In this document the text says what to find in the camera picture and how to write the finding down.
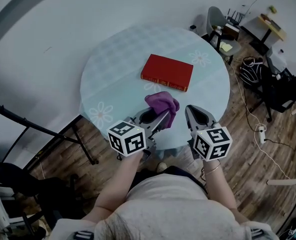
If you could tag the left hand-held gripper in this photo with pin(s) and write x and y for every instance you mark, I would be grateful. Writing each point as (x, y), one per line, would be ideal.
(127, 140)

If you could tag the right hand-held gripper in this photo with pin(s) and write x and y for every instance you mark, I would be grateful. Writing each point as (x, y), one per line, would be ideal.
(213, 144)

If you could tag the purple cloth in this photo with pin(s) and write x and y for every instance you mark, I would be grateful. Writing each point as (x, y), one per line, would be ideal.
(162, 101)

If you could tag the red book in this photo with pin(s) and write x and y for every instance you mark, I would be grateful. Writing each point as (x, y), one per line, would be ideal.
(167, 69)

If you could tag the person's right forearm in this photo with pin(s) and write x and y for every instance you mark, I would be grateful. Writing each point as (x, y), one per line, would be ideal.
(218, 189)

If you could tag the person's left forearm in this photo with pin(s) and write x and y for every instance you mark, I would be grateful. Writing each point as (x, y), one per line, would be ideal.
(112, 184)

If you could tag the person's shoe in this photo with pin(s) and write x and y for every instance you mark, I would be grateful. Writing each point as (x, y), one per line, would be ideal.
(161, 167)

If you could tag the light blue flowered tablecloth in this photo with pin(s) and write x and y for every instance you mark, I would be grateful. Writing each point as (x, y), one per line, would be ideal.
(112, 84)

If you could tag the person's dark trousers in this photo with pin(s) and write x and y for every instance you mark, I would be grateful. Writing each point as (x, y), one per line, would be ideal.
(144, 177)

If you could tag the white power strip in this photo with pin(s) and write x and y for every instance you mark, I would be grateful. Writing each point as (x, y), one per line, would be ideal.
(261, 135)

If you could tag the black and white backpack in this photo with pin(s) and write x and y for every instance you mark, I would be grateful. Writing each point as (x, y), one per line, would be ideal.
(250, 71)

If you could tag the yellow paper sheet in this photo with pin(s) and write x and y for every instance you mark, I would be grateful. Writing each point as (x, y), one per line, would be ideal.
(225, 46)

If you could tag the person's grey shirt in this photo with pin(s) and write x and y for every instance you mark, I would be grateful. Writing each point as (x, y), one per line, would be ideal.
(167, 201)

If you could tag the black office chair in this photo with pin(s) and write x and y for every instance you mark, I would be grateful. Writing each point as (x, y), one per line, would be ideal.
(283, 94)
(50, 191)

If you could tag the black metal stool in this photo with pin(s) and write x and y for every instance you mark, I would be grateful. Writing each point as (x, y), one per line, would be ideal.
(215, 32)

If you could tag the clear plastic bottle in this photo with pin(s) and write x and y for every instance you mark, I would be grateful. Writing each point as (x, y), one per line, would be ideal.
(218, 28)

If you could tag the brown box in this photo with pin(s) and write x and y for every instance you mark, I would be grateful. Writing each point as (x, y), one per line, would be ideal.
(231, 31)

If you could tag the grey shell chair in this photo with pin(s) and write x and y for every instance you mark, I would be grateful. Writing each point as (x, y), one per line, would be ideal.
(214, 16)

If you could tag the black router with antennas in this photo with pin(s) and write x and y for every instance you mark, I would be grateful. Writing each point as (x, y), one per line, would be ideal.
(234, 21)

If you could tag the small wooden table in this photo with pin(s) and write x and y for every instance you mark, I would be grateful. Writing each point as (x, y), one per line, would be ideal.
(275, 34)

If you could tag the dark tray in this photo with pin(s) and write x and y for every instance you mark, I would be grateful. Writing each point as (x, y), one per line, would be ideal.
(270, 22)

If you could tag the small potted plant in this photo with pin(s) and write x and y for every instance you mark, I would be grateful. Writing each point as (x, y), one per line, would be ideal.
(272, 9)

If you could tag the whiteboard on black stand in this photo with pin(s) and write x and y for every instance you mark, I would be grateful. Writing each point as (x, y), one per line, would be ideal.
(17, 131)

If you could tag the black wall plug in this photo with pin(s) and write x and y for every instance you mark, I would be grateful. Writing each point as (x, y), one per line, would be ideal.
(192, 27)

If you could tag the white frame desk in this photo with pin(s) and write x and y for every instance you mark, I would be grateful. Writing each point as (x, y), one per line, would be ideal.
(285, 182)

